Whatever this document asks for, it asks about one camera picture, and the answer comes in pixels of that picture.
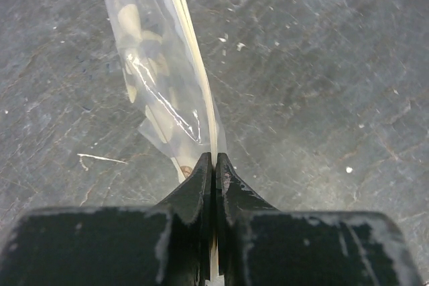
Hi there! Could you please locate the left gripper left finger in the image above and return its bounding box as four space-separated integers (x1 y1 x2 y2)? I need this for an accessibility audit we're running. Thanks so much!
1 153 212 285

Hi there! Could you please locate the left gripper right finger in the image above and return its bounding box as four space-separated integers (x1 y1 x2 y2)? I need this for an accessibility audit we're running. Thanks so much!
215 153 423 285

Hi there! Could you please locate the clear polka dot zip bag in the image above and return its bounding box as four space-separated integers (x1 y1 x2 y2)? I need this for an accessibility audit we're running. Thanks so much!
105 0 226 285

